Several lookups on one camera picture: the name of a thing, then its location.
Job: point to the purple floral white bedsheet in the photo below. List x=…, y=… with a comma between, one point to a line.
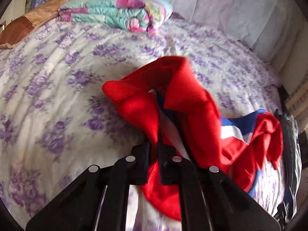
x=56, y=121

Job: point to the red pants with blue-white stripes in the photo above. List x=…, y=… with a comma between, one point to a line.
x=237, y=146

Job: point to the brown orange pillow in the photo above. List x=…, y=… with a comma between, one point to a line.
x=19, y=28

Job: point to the folded colourful turquoise pink quilt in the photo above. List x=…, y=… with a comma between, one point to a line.
x=130, y=15

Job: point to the lavender grey headboard cover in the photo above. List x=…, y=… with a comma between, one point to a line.
x=269, y=28

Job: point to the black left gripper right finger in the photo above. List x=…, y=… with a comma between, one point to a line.
x=209, y=199

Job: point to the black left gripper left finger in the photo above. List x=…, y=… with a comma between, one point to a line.
x=97, y=199

